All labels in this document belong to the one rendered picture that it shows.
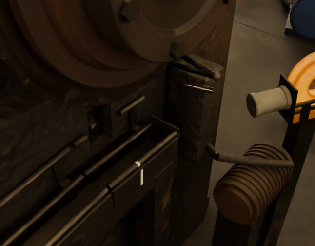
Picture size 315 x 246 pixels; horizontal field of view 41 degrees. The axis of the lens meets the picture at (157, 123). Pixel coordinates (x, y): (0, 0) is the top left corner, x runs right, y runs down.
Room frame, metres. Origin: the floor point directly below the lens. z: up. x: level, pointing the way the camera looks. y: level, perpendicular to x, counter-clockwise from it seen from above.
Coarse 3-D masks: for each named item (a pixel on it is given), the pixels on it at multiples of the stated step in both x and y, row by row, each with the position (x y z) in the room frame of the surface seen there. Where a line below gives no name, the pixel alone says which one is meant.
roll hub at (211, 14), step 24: (96, 0) 0.41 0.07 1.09; (120, 0) 0.41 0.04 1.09; (144, 0) 0.45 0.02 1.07; (168, 0) 0.49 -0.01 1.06; (192, 0) 0.53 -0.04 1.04; (216, 0) 0.56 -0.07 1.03; (96, 24) 0.43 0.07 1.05; (120, 24) 0.40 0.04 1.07; (144, 24) 0.43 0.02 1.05; (168, 24) 0.49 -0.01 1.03; (192, 24) 0.52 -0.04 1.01; (120, 48) 0.45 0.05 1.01; (144, 48) 0.44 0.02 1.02; (168, 48) 0.47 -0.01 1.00; (192, 48) 0.52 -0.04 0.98
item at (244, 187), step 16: (256, 144) 0.84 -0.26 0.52; (272, 144) 0.83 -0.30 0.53; (288, 160) 0.79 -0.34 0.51; (224, 176) 0.73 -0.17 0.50; (240, 176) 0.71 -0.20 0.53; (256, 176) 0.72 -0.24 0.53; (272, 176) 0.73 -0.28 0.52; (288, 176) 0.77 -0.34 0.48; (224, 192) 0.68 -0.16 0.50; (240, 192) 0.67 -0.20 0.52; (256, 192) 0.67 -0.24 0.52; (272, 192) 0.70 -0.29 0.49; (224, 208) 0.68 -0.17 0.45; (240, 208) 0.66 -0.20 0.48; (256, 208) 0.64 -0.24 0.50; (224, 224) 0.71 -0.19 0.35; (240, 224) 0.68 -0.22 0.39; (256, 224) 0.69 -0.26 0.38; (224, 240) 0.70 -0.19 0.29; (240, 240) 0.67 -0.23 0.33; (256, 240) 0.72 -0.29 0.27
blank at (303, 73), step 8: (312, 56) 0.86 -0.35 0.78; (296, 64) 0.86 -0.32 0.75; (304, 64) 0.85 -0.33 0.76; (312, 64) 0.84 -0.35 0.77; (296, 72) 0.84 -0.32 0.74; (304, 72) 0.84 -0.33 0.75; (312, 72) 0.84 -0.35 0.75; (296, 80) 0.83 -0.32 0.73; (304, 80) 0.84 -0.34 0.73; (312, 80) 0.84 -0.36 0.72; (304, 88) 0.84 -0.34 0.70; (304, 96) 0.84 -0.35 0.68; (312, 96) 0.85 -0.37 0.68; (312, 104) 0.85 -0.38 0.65
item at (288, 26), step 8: (296, 0) 2.41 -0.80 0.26; (304, 0) 2.37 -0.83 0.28; (312, 0) 2.35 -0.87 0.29; (296, 8) 2.37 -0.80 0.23; (304, 8) 2.36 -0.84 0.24; (312, 8) 2.35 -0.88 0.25; (288, 16) 2.69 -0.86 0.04; (296, 16) 2.37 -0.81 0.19; (304, 16) 2.36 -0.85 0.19; (312, 16) 2.35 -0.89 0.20; (288, 24) 2.56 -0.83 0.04; (296, 24) 2.37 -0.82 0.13; (304, 24) 2.35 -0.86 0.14; (312, 24) 2.34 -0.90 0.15; (288, 32) 2.51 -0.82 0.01; (296, 32) 2.38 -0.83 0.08; (304, 32) 2.35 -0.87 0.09; (312, 32) 2.34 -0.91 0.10
